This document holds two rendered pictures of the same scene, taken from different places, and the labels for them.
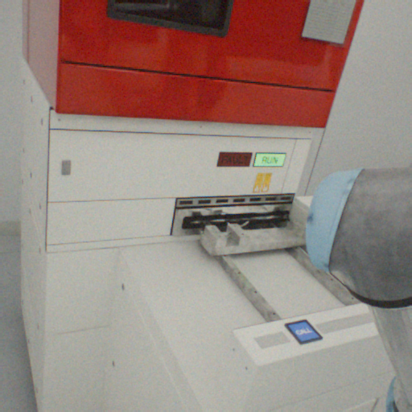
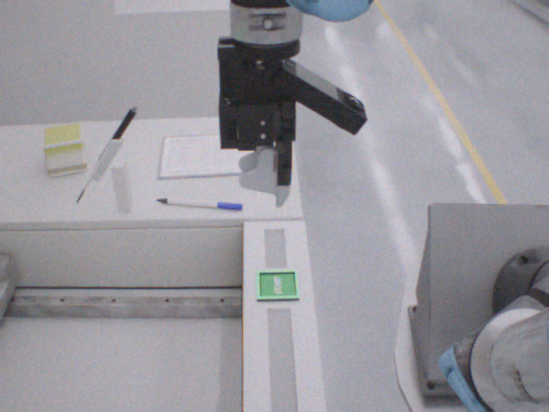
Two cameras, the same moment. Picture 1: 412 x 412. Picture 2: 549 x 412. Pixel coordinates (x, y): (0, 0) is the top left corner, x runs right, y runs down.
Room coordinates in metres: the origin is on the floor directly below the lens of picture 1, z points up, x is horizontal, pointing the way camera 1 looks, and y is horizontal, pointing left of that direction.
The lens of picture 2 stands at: (0.54, 0.07, 1.52)
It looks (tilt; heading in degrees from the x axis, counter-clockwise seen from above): 36 degrees down; 299
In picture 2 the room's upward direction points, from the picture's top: straight up
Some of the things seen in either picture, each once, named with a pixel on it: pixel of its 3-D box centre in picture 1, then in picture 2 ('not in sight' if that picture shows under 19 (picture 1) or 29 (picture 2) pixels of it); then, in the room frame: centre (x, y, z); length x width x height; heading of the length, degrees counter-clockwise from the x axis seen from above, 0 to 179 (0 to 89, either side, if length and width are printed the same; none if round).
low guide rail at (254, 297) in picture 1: (245, 286); not in sight; (0.99, -0.15, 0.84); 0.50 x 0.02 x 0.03; 31
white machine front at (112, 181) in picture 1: (191, 183); not in sight; (1.20, 0.06, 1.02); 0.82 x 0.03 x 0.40; 121
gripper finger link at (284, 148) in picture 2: not in sight; (282, 148); (0.81, -0.44, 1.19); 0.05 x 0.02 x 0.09; 121
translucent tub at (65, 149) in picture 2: not in sight; (65, 149); (1.31, -0.55, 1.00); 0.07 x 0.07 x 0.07; 46
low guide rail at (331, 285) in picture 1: (320, 274); (89, 306); (1.13, -0.38, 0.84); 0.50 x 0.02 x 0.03; 31
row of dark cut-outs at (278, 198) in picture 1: (238, 199); not in sight; (1.28, -0.10, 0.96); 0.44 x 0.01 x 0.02; 121
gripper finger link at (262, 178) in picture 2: not in sight; (264, 180); (0.83, -0.44, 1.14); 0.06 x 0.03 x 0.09; 31
